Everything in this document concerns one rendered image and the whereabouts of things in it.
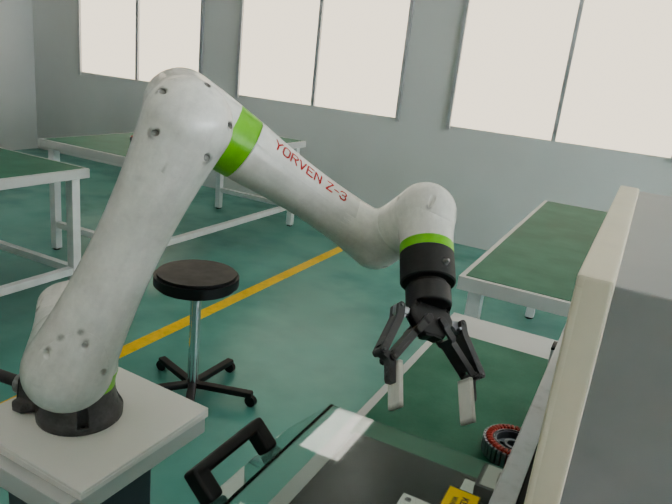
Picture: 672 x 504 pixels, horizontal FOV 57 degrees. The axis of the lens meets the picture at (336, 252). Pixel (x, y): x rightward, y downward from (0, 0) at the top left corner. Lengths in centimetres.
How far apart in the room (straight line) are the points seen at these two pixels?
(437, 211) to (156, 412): 64
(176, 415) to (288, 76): 511
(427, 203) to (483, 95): 435
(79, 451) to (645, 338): 94
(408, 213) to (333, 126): 486
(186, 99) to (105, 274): 26
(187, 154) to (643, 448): 62
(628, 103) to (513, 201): 112
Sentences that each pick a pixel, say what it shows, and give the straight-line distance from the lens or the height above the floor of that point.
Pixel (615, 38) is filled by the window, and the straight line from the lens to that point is 524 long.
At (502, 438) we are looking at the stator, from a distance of 129.
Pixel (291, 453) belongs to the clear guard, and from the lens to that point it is 62.
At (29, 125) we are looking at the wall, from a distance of 855.
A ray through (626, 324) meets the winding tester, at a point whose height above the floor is 129.
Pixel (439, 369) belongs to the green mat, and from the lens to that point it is 153.
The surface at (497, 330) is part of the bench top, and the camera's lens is 182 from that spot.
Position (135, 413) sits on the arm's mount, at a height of 77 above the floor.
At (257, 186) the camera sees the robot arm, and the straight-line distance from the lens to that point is 105.
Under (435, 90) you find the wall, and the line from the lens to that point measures 550.
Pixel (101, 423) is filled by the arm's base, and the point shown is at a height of 78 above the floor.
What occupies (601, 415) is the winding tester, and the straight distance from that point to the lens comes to 44.
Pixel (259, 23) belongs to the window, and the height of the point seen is 169.
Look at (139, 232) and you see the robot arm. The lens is 88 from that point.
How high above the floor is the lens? 143
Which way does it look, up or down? 17 degrees down
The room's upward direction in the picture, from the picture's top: 6 degrees clockwise
